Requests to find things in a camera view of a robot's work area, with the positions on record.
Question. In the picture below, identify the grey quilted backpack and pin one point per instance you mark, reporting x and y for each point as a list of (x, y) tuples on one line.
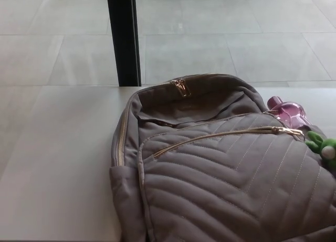
[(210, 173)]

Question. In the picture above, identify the black vertical frame post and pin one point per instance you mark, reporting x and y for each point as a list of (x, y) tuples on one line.
[(124, 37)]

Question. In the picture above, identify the pink transparent water bottle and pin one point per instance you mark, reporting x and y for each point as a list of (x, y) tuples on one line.
[(288, 111)]

